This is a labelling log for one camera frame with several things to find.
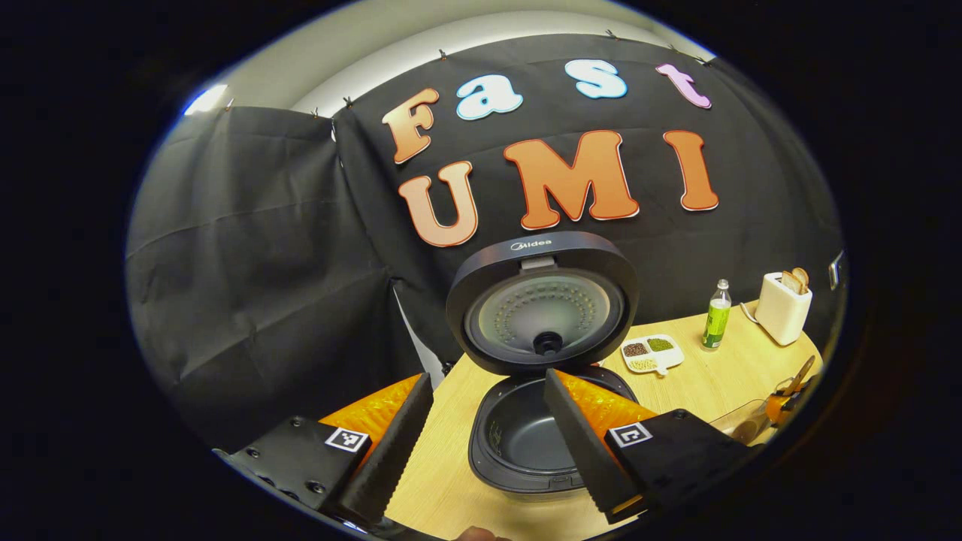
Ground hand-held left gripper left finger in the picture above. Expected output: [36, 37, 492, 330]
[214, 372, 435, 527]

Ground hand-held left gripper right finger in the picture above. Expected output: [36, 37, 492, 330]
[543, 368, 760, 524]

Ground clear chopstick holder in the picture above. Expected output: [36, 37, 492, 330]
[710, 398, 775, 446]

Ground black rice cooker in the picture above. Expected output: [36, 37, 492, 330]
[446, 231, 641, 503]

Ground white toaster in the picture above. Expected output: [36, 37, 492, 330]
[755, 272, 813, 346]

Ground green drink bottle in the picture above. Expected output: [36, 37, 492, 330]
[702, 279, 732, 351]

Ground white divided grain dish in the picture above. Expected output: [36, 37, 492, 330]
[621, 334, 685, 376]

